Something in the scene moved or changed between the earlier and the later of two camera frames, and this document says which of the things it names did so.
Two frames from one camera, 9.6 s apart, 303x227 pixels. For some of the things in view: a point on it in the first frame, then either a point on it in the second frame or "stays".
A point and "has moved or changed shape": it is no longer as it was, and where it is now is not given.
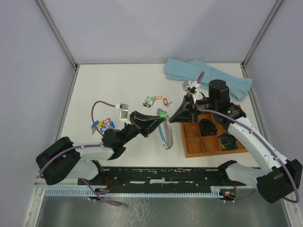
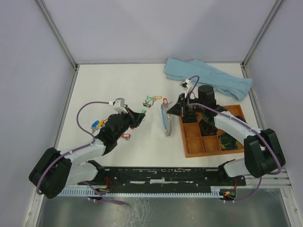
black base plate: (163, 176) stays
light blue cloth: (191, 70) stays
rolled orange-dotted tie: (208, 127) stays
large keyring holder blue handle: (166, 131) has moved or changed shape
